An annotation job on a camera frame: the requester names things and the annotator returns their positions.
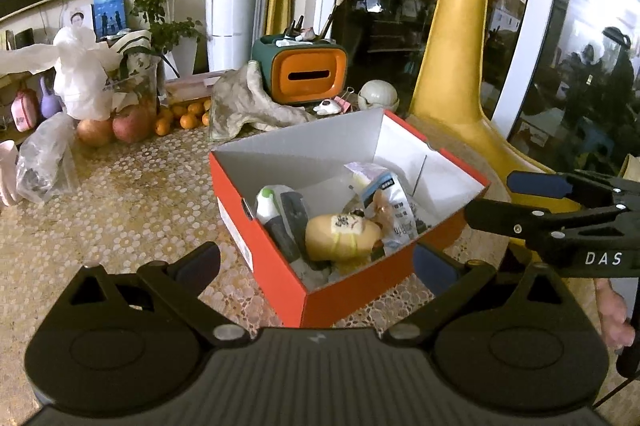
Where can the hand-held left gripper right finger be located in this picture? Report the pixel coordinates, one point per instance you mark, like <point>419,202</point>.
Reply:
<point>435,268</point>

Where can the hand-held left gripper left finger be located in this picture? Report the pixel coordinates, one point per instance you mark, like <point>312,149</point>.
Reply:
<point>197,268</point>

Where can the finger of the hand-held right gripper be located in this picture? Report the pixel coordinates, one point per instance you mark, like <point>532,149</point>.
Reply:
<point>537,184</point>
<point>500,218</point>

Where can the clear snack packet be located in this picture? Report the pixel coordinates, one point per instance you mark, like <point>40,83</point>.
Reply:
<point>397,206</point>

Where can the orange cardboard shoebox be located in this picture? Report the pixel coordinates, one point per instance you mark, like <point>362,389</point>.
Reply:
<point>280,276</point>

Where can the yellow bread packet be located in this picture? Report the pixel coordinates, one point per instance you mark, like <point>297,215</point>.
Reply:
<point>340,236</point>

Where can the person's right hand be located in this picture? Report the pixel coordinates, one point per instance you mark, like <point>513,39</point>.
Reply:
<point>614,313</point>

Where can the yellow giraffe figure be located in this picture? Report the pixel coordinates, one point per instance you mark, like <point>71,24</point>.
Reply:
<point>457,71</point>

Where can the pile of oranges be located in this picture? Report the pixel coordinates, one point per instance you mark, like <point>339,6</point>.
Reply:
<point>185,116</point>

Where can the yellowish red apple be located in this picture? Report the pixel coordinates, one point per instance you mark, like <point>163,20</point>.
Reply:
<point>94,132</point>

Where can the white round ball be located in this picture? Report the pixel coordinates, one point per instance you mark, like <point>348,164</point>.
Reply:
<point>378,95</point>

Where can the beige crumpled cloth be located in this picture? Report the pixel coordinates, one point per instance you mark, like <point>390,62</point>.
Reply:
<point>245,101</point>

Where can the pale pink flat box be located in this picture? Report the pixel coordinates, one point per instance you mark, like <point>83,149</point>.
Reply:
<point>192,84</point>

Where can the clear plastic bag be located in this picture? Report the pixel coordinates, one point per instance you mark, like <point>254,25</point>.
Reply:
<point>45,161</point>

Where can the pink binder clip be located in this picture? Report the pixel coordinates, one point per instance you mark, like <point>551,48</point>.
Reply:
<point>346,101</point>

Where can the glass vase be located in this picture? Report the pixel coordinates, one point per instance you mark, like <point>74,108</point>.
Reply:
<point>132,86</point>

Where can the small white black object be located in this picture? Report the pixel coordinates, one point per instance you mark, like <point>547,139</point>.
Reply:
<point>327,107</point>

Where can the pale pink holder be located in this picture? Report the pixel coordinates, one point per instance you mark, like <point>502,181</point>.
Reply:
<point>9,173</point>

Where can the purple small bottle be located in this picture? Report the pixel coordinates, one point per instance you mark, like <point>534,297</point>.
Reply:
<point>51,101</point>

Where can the green orange tissue box organizer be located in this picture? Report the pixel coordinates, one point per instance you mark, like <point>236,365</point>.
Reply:
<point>307,74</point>

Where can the white plastic bag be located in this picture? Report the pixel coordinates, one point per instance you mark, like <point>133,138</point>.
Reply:
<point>82,76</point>

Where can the pink small bottle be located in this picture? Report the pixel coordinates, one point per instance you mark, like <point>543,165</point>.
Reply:
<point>25,111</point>

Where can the white striped cloth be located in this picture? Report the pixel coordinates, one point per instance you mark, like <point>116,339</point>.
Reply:
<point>131,42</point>

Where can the makeup brush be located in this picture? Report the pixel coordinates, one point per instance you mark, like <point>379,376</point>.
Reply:
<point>330,19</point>

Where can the blue photo card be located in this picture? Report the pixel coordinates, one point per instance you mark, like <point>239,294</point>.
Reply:
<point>110,12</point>

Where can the portrait photo card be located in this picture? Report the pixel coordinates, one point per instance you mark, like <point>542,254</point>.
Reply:
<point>76,19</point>

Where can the white window frame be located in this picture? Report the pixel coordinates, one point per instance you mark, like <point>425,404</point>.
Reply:
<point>532,16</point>

